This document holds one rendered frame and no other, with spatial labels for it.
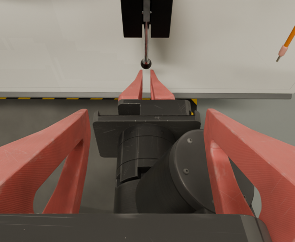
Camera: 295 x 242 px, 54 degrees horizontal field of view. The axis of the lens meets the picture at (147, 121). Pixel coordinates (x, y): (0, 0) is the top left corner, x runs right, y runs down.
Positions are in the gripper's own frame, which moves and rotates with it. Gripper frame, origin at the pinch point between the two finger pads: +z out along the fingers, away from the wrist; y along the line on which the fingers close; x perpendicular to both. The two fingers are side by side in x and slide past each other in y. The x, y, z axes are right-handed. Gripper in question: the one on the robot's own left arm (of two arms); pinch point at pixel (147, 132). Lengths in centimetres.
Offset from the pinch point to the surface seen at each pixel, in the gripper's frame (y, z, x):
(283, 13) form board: -16.5, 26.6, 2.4
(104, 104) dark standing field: 20, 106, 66
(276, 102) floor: -62, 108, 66
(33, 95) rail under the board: 19.6, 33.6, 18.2
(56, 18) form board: 11.2, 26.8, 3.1
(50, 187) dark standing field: 48, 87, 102
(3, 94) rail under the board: 24.8, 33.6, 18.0
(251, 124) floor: -50, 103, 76
